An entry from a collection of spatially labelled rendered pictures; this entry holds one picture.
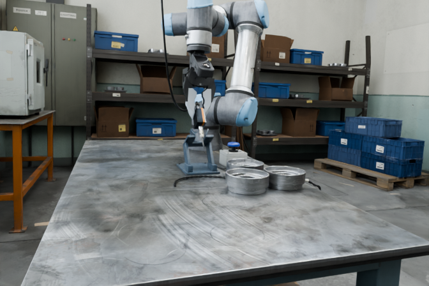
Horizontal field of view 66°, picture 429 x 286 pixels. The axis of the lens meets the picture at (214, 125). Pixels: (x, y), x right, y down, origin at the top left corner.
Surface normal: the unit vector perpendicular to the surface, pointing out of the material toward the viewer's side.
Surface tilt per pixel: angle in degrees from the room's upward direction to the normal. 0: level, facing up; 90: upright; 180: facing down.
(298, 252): 0
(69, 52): 90
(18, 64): 90
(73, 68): 90
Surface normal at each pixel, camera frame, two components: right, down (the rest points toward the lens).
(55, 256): 0.04, -1.00
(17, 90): 0.28, 0.10
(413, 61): -0.95, -0.01
